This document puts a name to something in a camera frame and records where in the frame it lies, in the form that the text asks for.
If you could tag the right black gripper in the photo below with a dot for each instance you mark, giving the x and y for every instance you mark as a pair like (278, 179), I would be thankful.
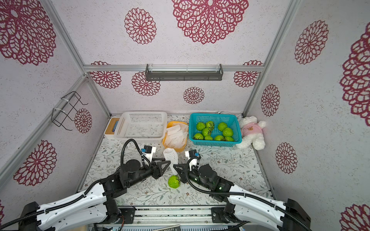
(186, 173)

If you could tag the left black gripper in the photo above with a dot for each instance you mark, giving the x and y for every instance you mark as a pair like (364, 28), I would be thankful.
(160, 172)

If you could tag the green custard apple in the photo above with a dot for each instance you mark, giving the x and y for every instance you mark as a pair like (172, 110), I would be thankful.
(219, 138)
(228, 132)
(229, 138)
(174, 181)
(206, 132)
(210, 125)
(198, 136)
(200, 126)
(221, 126)

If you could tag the white foam net sleeve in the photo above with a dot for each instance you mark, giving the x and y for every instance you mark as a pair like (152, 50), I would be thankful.
(171, 155)

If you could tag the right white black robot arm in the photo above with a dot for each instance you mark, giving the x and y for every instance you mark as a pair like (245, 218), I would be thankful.
(241, 204)

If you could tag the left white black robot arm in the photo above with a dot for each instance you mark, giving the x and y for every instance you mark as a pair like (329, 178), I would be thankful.
(97, 203)

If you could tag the pile of white foam nets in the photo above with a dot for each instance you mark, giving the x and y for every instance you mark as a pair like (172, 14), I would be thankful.
(176, 135)

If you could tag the yellow plastic tray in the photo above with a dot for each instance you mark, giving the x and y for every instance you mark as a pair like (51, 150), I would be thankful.
(173, 144)

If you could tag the white plastic basket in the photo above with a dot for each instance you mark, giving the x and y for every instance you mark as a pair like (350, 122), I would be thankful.
(141, 126)

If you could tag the teal plastic basket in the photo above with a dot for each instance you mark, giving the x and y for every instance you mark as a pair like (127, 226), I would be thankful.
(231, 122)

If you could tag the white box wooden lid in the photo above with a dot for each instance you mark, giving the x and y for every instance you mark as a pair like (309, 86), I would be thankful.
(111, 127)

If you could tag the white teddy bear pink shirt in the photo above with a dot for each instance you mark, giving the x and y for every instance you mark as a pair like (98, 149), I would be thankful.
(252, 133)

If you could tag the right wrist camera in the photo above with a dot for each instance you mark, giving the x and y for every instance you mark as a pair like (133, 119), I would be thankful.
(193, 156)

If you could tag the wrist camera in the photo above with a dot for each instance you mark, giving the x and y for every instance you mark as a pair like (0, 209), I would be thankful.
(193, 156)
(149, 152)

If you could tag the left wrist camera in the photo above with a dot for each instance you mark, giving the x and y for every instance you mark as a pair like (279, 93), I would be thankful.
(149, 152)

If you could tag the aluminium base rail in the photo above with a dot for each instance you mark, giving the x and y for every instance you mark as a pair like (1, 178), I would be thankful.
(181, 218)

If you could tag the black wire wall rack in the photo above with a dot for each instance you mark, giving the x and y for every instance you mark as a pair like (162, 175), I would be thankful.
(61, 113)

